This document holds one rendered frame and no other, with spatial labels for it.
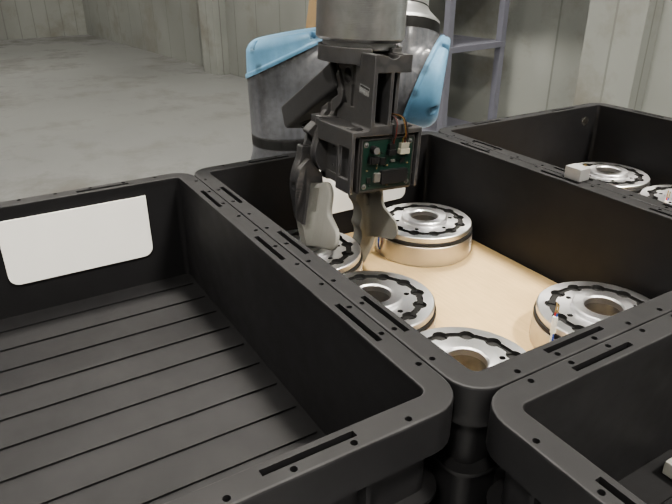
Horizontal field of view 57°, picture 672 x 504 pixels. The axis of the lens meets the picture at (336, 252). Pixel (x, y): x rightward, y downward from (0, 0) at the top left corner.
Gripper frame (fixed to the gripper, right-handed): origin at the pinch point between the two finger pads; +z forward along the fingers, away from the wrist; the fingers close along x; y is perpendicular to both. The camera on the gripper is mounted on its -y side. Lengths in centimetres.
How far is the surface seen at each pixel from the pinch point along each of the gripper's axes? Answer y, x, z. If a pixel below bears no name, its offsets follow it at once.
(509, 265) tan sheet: 8.4, 15.8, 1.1
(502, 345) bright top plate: 21.8, 1.0, -1.0
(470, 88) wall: -257, 258, 34
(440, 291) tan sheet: 9.0, 6.3, 1.7
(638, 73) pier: -143, 260, 9
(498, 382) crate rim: 31.1, -9.8, -7.2
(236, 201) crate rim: 1.7, -11.2, -7.4
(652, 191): 7.0, 40.3, -3.4
